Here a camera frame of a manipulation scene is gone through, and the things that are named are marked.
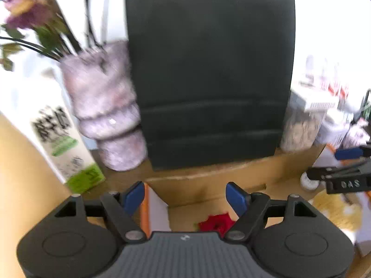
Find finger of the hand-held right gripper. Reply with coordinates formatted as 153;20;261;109
335;145;371;160
307;160;371;180

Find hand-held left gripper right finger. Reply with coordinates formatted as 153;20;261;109
225;182;318;242

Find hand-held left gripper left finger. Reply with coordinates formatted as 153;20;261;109
52;181;147;243

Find red cardboard box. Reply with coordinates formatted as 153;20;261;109
141;143;371;278

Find white tin box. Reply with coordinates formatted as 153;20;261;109
319;113;352;147

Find yellow white plush toy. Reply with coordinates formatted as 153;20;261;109
312;190;363;234

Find red artificial rose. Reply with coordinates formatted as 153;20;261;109
194;213;237;238

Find clear jar of nuts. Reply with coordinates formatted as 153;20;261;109
280;91;328;152

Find white flat box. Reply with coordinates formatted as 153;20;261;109
291;88;339;112

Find white green carton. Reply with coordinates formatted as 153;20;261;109
30;104;106;194

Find purple textured vase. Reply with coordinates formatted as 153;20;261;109
59;41;148;172

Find cream yellow tall container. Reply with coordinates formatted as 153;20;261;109
0;111;73;278

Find black paper bag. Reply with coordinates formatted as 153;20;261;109
124;0;296;171

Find dried purple flowers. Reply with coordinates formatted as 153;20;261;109
0;0;113;71

